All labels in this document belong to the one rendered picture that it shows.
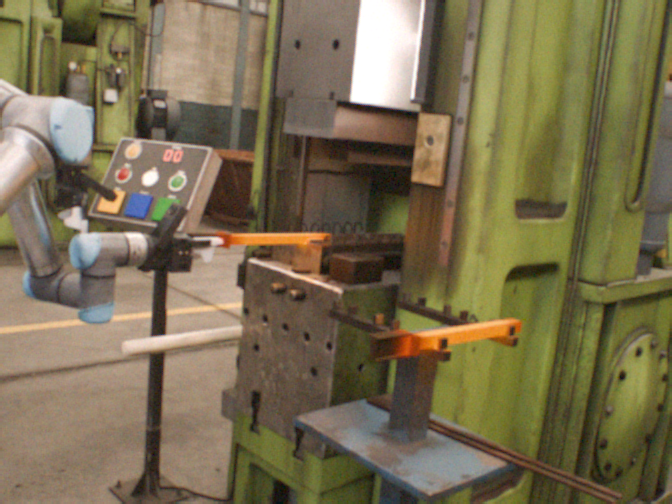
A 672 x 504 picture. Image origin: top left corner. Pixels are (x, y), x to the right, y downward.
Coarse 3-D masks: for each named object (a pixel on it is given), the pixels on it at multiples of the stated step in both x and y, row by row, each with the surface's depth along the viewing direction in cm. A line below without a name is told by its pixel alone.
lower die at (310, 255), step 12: (312, 240) 191; (360, 240) 203; (372, 240) 206; (384, 240) 208; (396, 240) 211; (276, 252) 200; (288, 252) 196; (300, 252) 193; (312, 252) 189; (324, 252) 188; (336, 252) 191; (348, 252) 194; (372, 252) 201; (384, 252) 204; (288, 264) 197; (300, 264) 193; (312, 264) 190; (384, 264) 205; (396, 264) 209
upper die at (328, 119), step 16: (288, 112) 194; (304, 112) 189; (320, 112) 185; (336, 112) 181; (352, 112) 185; (368, 112) 189; (384, 112) 193; (400, 112) 198; (288, 128) 194; (304, 128) 190; (320, 128) 185; (336, 128) 182; (352, 128) 186; (368, 128) 190; (384, 128) 194; (400, 128) 199; (416, 128) 203; (400, 144) 200
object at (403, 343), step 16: (496, 320) 145; (512, 320) 146; (384, 336) 121; (400, 336) 123; (416, 336) 125; (432, 336) 129; (448, 336) 131; (464, 336) 135; (480, 336) 138; (384, 352) 122; (400, 352) 125; (416, 352) 125
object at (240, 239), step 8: (216, 232) 175; (224, 240) 173; (232, 240) 174; (240, 240) 176; (248, 240) 178; (256, 240) 179; (264, 240) 181; (272, 240) 183; (280, 240) 185; (288, 240) 187; (296, 240) 189; (304, 240) 191
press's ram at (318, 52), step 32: (288, 0) 192; (320, 0) 183; (352, 0) 175; (384, 0) 178; (416, 0) 186; (288, 32) 193; (320, 32) 184; (352, 32) 175; (384, 32) 180; (416, 32) 188; (288, 64) 193; (320, 64) 184; (352, 64) 176; (384, 64) 183; (288, 96) 194; (320, 96) 185; (352, 96) 177; (384, 96) 185
